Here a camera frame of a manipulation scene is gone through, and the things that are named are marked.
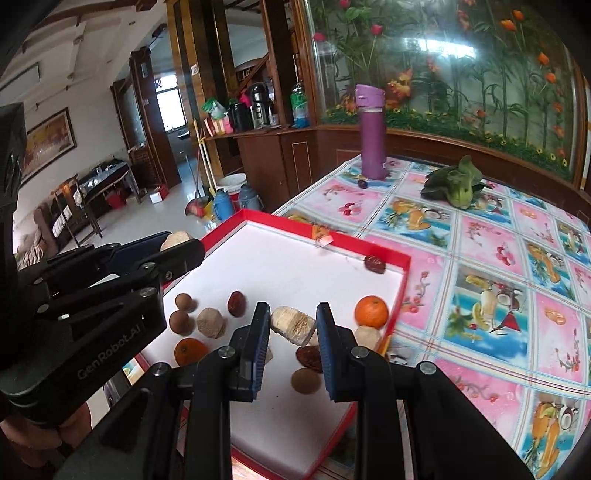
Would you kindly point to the colourful fruit print tablecloth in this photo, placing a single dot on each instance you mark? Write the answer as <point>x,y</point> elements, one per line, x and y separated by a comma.
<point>498,296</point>

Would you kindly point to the black kettle flask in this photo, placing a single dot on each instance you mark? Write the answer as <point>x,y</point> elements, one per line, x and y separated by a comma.
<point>261,105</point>

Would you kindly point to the purple thermos bottle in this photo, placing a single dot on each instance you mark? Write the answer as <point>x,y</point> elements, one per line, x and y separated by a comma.
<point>371,103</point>

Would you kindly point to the floral glass screen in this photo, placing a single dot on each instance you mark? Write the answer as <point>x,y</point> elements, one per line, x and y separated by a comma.
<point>492,73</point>

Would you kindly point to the brown longan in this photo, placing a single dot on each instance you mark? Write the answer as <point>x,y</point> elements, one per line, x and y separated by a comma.
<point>185,303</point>

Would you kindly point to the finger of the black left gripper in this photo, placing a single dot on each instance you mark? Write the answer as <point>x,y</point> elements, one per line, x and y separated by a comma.
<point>157,271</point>
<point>88,264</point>

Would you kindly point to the orange tangerine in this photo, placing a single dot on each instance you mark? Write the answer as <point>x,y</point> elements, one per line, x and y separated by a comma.
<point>189,351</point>
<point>371,311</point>

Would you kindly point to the grey thermos jug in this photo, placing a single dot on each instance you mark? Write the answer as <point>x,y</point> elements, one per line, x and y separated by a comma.
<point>249,199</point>

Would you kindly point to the green bok choy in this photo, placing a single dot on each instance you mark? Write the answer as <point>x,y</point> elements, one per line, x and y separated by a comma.
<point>459,185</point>

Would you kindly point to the brown longan fruit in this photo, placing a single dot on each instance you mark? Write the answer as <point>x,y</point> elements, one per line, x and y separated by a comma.
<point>180,323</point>

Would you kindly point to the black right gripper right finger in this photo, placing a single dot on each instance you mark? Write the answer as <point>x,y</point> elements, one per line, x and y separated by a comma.
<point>341,371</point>

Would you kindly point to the rough beige cake chunk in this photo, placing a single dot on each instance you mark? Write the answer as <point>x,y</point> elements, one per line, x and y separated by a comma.
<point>294,325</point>

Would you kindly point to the brown kiwi fruit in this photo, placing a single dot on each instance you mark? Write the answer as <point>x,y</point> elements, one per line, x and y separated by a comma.
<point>305,381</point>

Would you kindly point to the beige hexagonal cake piece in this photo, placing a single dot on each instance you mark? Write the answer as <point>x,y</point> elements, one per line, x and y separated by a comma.
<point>210,323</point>

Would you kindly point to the red white tray box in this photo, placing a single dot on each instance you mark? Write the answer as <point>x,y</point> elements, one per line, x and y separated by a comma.
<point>256,257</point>

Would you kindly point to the white basin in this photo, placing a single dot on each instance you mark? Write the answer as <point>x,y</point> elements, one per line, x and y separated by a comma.
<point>232,182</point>

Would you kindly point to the green plastic bottle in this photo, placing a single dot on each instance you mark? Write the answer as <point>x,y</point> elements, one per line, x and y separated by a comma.
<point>299,105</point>

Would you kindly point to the framed wall painting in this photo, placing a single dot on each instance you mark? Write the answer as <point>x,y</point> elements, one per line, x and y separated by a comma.
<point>46,142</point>

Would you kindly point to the left hand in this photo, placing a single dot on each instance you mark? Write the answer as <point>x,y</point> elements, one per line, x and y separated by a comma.
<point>31,442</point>

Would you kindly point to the blue thermos jug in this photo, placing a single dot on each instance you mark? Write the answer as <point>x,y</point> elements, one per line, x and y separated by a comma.
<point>222,205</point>

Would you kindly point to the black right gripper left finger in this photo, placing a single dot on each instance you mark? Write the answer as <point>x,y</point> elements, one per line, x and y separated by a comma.
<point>250,343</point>

